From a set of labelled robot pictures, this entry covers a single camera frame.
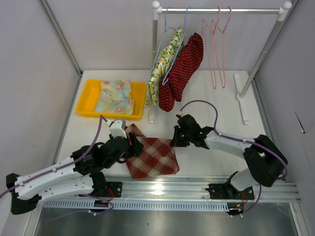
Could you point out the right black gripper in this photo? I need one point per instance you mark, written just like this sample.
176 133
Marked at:
177 135

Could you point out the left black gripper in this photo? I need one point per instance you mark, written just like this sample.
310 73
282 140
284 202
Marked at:
134 144

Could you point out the red plaid skirt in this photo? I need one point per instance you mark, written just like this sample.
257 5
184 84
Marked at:
157 157

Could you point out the pink wire hanger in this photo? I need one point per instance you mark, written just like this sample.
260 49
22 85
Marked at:
209 33
222 31

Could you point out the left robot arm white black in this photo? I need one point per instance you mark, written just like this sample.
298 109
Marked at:
79 174

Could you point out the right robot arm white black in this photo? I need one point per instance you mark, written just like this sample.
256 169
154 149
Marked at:
264 160

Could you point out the red polka dot skirt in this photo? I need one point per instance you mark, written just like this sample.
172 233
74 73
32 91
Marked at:
189 60

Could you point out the lemon print skirt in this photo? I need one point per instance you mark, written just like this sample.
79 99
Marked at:
162 65

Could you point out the pastel floral cloth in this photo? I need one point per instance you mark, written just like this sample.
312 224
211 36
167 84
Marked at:
115 98

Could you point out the yellow plastic tray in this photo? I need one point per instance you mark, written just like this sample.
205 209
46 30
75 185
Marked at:
91 92

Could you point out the metal clothes rack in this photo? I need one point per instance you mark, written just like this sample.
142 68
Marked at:
282 16

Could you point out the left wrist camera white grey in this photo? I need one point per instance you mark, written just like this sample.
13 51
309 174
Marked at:
117 128

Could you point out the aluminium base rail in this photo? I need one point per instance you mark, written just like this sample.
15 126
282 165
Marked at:
175 189

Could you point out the slotted cable duct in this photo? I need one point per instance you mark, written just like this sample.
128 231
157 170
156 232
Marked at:
138 205

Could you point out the blue wire hanger right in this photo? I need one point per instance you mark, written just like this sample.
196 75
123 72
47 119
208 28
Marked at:
176 56

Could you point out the blue wire hanger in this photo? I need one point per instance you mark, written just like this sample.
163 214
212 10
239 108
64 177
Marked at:
176 56
160 46

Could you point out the blue wire hanger left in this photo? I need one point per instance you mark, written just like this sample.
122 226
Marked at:
160 46

